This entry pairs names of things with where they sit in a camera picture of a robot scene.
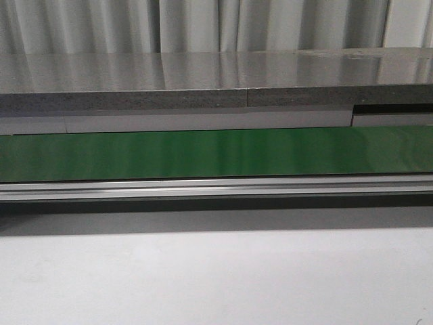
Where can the grey stone counter slab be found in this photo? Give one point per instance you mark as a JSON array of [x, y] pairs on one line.
[[97, 82]]

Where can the green conveyor belt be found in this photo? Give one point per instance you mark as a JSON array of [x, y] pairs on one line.
[[222, 153]]

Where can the white pleated curtain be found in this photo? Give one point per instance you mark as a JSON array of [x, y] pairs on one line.
[[36, 27]]

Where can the aluminium conveyor side rail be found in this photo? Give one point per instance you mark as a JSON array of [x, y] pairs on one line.
[[184, 188]]

